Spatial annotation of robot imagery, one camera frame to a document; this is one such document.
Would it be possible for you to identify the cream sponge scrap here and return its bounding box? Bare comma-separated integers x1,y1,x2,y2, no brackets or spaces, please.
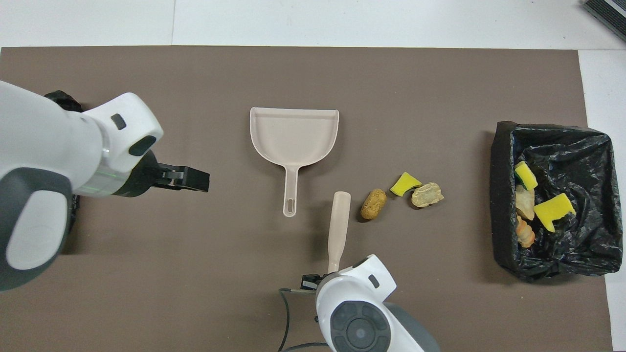
411,182,445,208
515,185,536,221

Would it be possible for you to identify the dark ribbed panel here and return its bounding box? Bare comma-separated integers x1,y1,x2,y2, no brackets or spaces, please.
582,0,626,43

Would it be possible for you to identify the brown oval sponge lump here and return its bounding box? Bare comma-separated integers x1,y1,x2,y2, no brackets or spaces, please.
360,189,387,221

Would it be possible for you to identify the bin lined with black bag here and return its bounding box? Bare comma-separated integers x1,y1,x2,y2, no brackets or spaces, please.
490,120,624,282
44,90,83,255

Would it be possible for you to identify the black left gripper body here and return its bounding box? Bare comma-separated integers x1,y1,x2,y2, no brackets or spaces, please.
125,154,185,198

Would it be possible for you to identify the small yellow sponge piece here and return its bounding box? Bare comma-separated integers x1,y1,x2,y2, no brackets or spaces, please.
390,172,423,197

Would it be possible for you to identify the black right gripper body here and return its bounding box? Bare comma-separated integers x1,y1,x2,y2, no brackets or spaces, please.
300,273,327,292

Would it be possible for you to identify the beige plastic dustpan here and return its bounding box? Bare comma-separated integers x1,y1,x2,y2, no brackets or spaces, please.
249,107,340,218

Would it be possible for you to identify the green and yellow sponge piece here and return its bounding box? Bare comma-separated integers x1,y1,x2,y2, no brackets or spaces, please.
514,161,538,191

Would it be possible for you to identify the beige brush with black bristles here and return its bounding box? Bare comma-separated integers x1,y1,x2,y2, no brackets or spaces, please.
327,191,352,274

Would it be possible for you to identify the large yellow sponge piece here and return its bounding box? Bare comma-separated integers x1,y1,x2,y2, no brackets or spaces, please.
533,193,577,233

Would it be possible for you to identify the brown table mat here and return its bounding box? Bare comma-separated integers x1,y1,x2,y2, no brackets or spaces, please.
0,45,613,352

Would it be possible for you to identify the orange striped sponge scrap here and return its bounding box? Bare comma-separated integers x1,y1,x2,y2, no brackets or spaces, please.
516,215,536,248

